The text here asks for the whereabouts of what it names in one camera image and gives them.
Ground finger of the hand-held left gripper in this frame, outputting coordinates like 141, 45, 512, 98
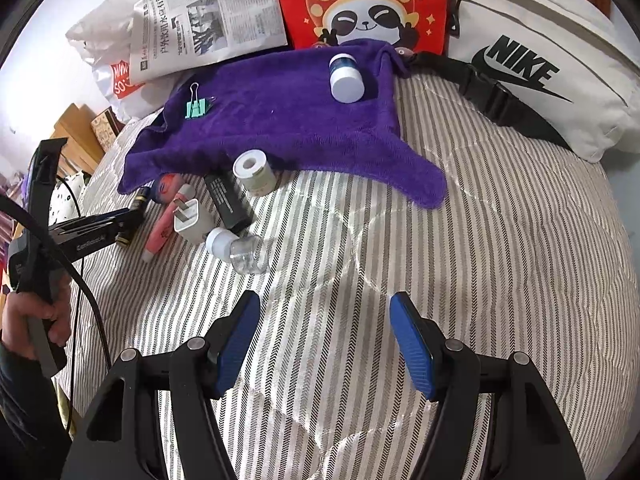
47, 205, 147, 237

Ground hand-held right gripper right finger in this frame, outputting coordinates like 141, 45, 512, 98
389, 292, 586, 480

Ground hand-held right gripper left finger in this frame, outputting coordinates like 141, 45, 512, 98
62, 290, 262, 480

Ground dark brown lipstick tube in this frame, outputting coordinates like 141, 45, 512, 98
116, 186, 152, 248

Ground pink tube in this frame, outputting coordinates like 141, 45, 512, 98
141, 183, 196, 263

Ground small red and blue item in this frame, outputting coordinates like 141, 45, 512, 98
154, 173, 180, 206

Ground white plug adapter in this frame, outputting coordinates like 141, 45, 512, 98
172, 197, 216, 246

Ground clear bottle with white cap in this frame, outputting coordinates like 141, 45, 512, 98
206, 226, 266, 276

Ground black rectangular box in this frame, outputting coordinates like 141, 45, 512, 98
202, 170, 254, 231

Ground white tape roll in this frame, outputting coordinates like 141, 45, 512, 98
233, 150, 278, 196

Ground person's left forearm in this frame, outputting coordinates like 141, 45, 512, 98
0, 341, 73, 480

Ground person's left hand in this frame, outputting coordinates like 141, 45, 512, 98
0, 274, 73, 361

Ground white spotted pillow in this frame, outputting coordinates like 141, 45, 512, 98
50, 170, 91, 221

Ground striped grey quilt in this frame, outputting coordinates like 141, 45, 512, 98
52, 72, 632, 480

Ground wooden headboard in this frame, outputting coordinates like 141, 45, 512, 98
50, 103, 108, 181

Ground patterned cardboard box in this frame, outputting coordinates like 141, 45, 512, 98
90, 107, 126, 153

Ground green binder clip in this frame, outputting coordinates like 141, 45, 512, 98
185, 82, 217, 121

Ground white plastic bag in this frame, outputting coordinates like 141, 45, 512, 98
66, 0, 151, 123

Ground purple towel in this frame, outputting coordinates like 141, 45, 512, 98
117, 40, 448, 211

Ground folded newspaper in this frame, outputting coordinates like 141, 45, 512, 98
127, 0, 291, 86

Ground blue bottle with white cap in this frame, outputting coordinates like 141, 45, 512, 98
328, 53, 366, 103

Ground red panda print bag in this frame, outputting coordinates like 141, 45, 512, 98
268, 0, 451, 56

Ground black cable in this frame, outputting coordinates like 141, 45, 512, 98
0, 194, 115, 373

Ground white canvas bag, black strap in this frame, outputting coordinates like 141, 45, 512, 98
400, 0, 640, 163

